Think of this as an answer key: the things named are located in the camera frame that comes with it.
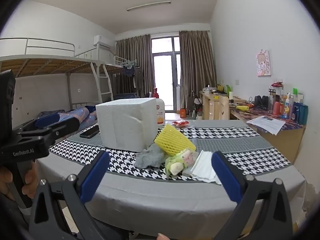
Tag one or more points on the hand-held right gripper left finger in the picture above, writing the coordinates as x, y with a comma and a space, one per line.
96, 172

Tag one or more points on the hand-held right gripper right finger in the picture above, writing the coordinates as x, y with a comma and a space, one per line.
225, 175

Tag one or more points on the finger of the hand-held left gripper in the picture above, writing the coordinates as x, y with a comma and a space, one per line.
65, 127
47, 120

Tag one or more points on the green plastic packet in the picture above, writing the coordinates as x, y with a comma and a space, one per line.
177, 166

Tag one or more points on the grey-blue cloth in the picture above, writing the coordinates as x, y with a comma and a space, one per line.
150, 157

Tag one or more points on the white foam box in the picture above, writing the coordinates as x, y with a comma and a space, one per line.
122, 122

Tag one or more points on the yellow foam fruit net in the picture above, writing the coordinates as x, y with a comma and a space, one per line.
172, 140

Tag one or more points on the person's left hand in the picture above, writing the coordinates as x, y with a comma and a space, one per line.
31, 182

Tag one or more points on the person's right hand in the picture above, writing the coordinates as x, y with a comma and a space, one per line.
163, 237

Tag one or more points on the blue patterned quilt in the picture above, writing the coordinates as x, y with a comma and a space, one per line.
80, 115

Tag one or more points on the black smartphone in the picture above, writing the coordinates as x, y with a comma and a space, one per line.
89, 131

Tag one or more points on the large metal bunk bed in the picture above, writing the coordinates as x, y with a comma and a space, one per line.
50, 66

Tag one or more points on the printed paper sheets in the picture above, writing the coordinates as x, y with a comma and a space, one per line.
266, 125

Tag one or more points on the wooden desk cabinet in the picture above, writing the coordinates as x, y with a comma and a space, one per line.
224, 108

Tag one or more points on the blue checkered mattress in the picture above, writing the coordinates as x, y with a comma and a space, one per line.
125, 96

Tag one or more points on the clear plastic bottle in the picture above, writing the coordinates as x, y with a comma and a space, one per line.
193, 115

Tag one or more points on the red snack packet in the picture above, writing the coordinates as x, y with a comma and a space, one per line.
180, 123

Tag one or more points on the wooden desk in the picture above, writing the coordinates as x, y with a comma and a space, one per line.
287, 140

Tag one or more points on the orange bottle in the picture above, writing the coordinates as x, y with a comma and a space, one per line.
182, 113

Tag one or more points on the small metal bunk bed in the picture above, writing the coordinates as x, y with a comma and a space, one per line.
117, 68

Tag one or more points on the black rounded object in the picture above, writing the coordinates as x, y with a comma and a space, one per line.
261, 102

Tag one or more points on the hanging dark clothes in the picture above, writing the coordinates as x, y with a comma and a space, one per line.
130, 73

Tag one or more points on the white cooking pot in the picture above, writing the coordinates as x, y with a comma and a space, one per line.
209, 90

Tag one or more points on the green package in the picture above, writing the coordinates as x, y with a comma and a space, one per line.
229, 88

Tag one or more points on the yellow bag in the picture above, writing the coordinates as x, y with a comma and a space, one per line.
220, 87

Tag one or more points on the white jug with orange label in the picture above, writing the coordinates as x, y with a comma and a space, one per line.
160, 112

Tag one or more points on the black folding chair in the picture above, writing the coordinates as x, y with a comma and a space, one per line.
148, 95

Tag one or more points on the white air conditioner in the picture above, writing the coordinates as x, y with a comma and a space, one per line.
102, 41

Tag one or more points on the row of toiletry bottles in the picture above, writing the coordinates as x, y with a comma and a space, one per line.
297, 111

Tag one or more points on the red pump bottle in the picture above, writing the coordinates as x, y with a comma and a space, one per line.
156, 93

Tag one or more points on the brown curtain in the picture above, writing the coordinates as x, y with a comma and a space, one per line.
132, 55
197, 62

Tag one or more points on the glass balcony door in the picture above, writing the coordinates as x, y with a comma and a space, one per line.
165, 75

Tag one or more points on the ceiling tube light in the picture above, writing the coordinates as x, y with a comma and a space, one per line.
148, 5

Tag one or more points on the red packet on wall hook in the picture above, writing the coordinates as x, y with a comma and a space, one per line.
278, 84

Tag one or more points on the pink cartoon wall poster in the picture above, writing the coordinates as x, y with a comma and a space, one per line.
263, 62

